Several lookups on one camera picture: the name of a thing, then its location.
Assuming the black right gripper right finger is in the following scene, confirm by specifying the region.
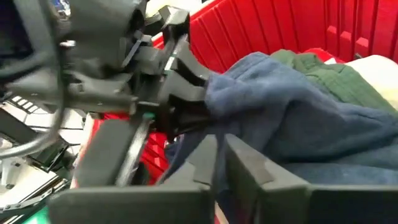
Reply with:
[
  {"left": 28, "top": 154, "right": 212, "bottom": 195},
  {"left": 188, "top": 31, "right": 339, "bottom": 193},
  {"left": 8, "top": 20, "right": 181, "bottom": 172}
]
[{"left": 224, "top": 134, "right": 312, "bottom": 224}]

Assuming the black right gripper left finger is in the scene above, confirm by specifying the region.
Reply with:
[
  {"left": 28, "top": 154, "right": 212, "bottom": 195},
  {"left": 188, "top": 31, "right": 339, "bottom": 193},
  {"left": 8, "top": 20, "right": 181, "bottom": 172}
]
[{"left": 158, "top": 134, "right": 218, "bottom": 224}]

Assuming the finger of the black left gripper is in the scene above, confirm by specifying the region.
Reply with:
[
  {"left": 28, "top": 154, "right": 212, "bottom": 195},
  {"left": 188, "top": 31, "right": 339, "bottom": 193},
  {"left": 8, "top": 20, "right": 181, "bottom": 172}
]
[
  {"left": 157, "top": 71, "right": 212, "bottom": 142},
  {"left": 158, "top": 5, "right": 215, "bottom": 86}
]

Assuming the black garment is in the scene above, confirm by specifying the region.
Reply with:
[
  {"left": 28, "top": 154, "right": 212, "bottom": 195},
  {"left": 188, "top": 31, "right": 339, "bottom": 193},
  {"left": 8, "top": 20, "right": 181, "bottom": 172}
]
[{"left": 164, "top": 51, "right": 398, "bottom": 224}]

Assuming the dark green garment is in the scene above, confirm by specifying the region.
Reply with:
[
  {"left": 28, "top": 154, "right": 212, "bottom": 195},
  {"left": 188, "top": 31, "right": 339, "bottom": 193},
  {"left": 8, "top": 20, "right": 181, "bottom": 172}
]
[{"left": 269, "top": 49, "right": 398, "bottom": 116}]

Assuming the red plastic laundry bin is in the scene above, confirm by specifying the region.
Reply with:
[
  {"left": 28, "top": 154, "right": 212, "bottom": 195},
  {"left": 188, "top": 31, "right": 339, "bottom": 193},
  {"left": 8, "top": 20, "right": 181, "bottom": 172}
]
[{"left": 70, "top": 0, "right": 398, "bottom": 189}]

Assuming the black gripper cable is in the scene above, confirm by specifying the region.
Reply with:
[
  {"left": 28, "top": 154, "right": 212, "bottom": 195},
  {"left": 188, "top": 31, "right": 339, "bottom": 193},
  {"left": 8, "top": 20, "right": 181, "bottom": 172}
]
[{"left": 0, "top": 40, "right": 67, "bottom": 160}]

